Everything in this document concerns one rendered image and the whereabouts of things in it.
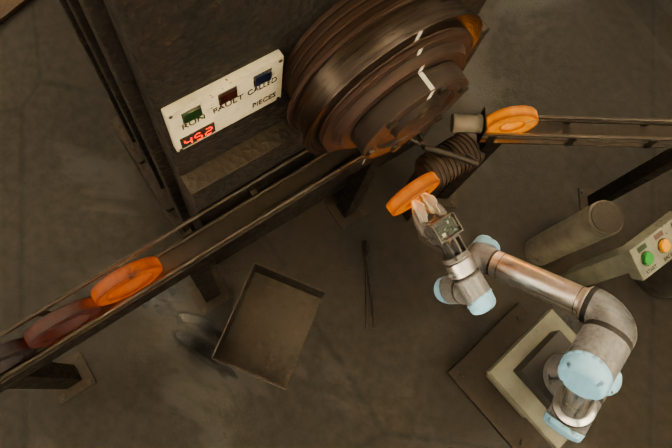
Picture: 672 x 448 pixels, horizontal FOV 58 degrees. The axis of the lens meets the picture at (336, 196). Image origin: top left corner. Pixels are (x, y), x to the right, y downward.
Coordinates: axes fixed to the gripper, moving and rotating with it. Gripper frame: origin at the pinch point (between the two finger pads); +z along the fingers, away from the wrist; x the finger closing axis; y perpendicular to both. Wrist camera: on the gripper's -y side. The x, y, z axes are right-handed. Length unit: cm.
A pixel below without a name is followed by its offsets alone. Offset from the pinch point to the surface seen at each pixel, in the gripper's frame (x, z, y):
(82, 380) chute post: 109, -5, -84
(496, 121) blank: -37.6, 3.3, -11.7
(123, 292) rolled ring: 76, 15, -24
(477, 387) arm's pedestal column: -7, -83, -63
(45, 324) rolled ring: 93, 19, -12
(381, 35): 6, 34, 42
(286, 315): 42.8, -12.8, -20.8
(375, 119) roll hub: 11.8, 20.9, 31.3
